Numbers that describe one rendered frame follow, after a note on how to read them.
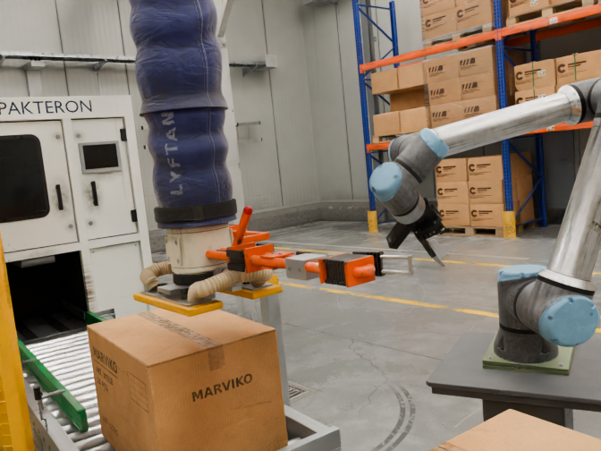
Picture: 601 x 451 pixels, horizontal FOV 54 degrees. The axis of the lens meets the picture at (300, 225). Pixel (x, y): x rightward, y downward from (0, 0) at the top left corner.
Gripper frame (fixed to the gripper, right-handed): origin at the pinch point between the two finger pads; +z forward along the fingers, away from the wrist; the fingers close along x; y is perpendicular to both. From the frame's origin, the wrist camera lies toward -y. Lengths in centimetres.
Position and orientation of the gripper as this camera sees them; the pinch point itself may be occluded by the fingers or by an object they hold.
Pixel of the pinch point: (433, 248)
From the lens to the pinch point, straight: 176.9
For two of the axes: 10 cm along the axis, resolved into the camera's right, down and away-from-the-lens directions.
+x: -1.8, -7.3, 6.6
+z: 5.5, 4.8, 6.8
